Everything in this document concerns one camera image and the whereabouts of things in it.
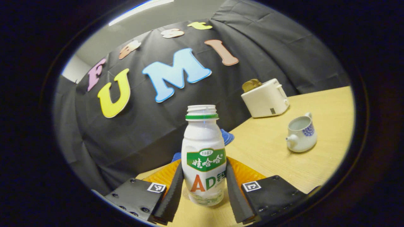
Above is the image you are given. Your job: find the black backdrop cloth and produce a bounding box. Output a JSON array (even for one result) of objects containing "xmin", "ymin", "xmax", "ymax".
[{"xmin": 54, "ymin": 0, "xmax": 351, "ymax": 196}]

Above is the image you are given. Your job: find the white blue-patterned teacup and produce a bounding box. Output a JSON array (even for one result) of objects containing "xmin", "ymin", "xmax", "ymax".
[{"xmin": 286, "ymin": 113, "xmax": 318, "ymax": 153}]

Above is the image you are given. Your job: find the blue towel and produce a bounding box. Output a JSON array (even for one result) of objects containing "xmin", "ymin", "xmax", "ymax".
[{"xmin": 171, "ymin": 129, "xmax": 235, "ymax": 163}]

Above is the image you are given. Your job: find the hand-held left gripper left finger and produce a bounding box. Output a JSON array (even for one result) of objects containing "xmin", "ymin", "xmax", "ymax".
[{"xmin": 104, "ymin": 159, "xmax": 184, "ymax": 225}]

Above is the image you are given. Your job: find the white water bottle green label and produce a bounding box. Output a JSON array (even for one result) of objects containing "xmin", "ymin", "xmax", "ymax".
[{"xmin": 181, "ymin": 105, "xmax": 227, "ymax": 207}]

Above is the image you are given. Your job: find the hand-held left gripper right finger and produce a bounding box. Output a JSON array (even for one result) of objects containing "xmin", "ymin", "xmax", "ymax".
[{"xmin": 226, "ymin": 157, "xmax": 308, "ymax": 225}]

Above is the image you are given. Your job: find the white toaster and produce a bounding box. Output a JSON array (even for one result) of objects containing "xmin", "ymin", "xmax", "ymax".
[{"xmin": 241, "ymin": 79, "xmax": 290, "ymax": 118}]

